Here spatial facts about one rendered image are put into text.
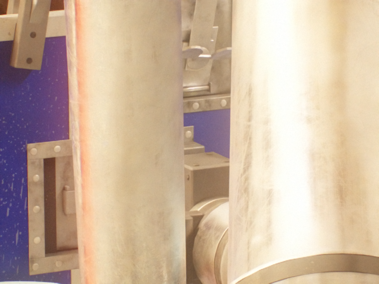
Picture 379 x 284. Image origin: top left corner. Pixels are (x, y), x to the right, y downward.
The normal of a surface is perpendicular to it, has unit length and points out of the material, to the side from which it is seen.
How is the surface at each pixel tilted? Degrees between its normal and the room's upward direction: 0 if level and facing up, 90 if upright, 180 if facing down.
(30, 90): 90
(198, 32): 109
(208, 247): 74
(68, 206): 90
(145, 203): 114
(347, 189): 26
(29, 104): 90
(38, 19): 120
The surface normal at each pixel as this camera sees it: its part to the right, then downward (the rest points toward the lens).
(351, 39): 0.20, -0.76
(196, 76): 0.43, 0.51
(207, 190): 0.45, 0.20
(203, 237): -0.79, -0.37
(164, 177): 0.63, 0.48
